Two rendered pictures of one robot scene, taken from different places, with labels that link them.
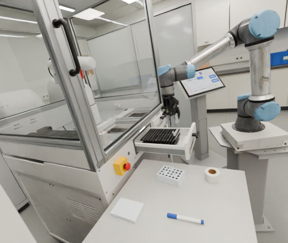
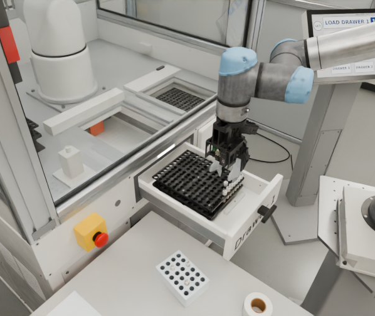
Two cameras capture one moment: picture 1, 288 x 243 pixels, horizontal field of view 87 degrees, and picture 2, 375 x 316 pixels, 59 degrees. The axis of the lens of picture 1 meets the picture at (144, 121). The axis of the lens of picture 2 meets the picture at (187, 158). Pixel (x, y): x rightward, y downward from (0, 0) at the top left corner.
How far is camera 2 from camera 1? 0.34 m
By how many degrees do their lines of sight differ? 21
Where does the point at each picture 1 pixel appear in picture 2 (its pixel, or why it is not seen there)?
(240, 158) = (346, 272)
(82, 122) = (3, 165)
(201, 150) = (303, 189)
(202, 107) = (340, 106)
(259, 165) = not seen: outside the picture
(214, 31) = not seen: outside the picture
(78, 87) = not seen: outside the picture
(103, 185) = (44, 266)
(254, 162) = not seen: hidden behind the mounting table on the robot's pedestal
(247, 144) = (366, 264)
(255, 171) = (367, 301)
